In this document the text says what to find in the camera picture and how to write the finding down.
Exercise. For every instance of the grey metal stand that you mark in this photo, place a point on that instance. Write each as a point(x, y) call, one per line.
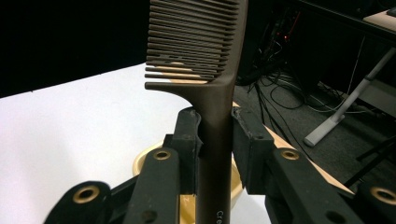
point(342, 109)

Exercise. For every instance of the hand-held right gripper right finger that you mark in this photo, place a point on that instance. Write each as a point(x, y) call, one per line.
point(258, 155)

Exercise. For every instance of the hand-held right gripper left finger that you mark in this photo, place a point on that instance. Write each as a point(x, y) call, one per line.
point(185, 146)

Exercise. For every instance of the beige square cup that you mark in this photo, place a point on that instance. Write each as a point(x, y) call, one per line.
point(140, 163)

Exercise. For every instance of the dark brown comb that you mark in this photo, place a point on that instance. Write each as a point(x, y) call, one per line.
point(214, 124)

